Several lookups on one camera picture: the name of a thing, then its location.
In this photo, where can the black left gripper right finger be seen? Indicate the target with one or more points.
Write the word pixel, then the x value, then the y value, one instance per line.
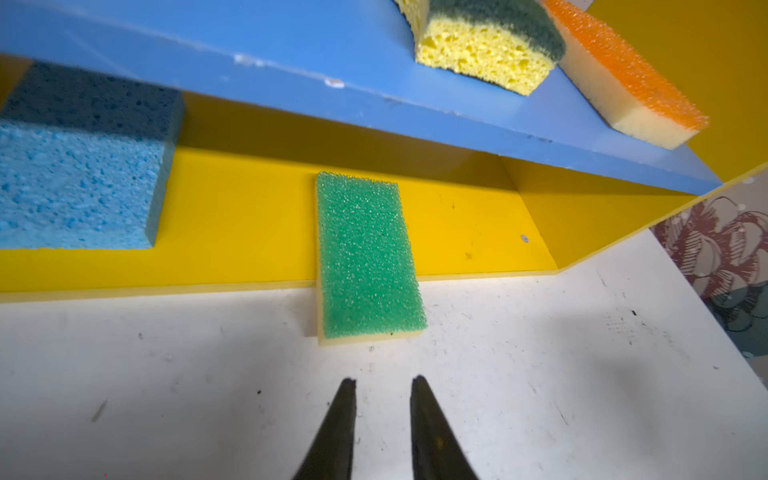
pixel 436 453

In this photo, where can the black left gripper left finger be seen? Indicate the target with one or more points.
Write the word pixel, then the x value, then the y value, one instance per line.
pixel 331 453

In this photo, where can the blue sponge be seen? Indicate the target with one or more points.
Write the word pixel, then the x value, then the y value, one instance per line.
pixel 85 160

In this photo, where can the orange sponge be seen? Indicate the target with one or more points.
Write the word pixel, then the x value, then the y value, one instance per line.
pixel 621 85

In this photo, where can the dark green wavy sponge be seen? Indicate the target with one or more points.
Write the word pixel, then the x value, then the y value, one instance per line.
pixel 513 44

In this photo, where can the yellow shelf with coloured boards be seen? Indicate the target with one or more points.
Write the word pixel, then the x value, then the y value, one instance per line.
pixel 493 184

